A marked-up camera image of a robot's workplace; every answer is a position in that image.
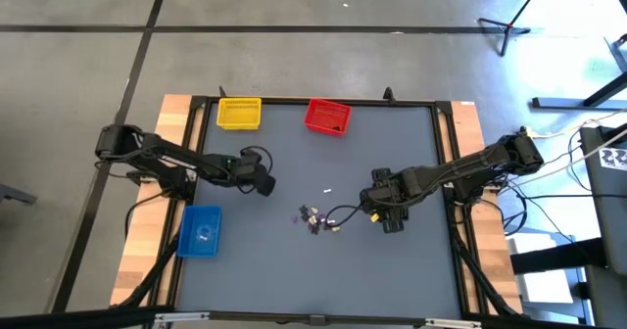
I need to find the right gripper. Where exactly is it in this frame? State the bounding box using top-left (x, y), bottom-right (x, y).
top-left (360, 168), bottom-right (417, 235)

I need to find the yellow plastic basket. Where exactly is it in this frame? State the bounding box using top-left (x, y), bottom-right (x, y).
top-left (216, 97), bottom-right (263, 131)

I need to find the blue plastic basket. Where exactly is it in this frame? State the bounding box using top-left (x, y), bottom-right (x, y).
top-left (176, 205), bottom-right (223, 259)

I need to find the red plastic basket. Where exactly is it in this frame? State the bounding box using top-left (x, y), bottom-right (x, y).
top-left (303, 98), bottom-right (353, 137)

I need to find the white box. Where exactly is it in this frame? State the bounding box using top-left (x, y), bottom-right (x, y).
top-left (506, 230), bottom-right (575, 305)

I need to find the black beam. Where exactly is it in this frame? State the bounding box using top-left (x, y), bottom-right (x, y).
top-left (509, 237), bottom-right (607, 275)

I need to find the black desk leg base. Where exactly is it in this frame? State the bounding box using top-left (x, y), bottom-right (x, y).
top-left (531, 71), bottom-right (627, 112)

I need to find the black tripod stand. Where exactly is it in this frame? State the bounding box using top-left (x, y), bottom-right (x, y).
top-left (477, 0), bottom-right (582, 57)

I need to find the grey equipment cart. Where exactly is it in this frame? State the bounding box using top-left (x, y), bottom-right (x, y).
top-left (579, 124), bottom-right (627, 329)

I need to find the white number label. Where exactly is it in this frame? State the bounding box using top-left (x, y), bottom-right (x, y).
top-left (598, 146), bottom-right (627, 171)

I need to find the grey chair base leg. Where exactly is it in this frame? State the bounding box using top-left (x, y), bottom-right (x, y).
top-left (0, 183), bottom-right (38, 206)

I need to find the grey desk leg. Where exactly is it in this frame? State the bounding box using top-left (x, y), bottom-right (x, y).
top-left (603, 32), bottom-right (627, 73)

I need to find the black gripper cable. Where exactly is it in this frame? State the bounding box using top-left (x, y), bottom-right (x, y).
top-left (324, 203), bottom-right (366, 230)

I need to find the black aluminium table frame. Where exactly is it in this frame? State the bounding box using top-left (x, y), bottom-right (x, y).
top-left (146, 93), bottom-right (533, 329)

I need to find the silver frame bracket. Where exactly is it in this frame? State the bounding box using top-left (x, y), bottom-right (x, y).
top-left (423, 317), bottom-right (484, 329)
top-left (153, 310), bottom-right (211, 328)

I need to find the cream power cable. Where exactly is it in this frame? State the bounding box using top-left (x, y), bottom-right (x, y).
top-left (531, 109), bottom-right (627, 140)

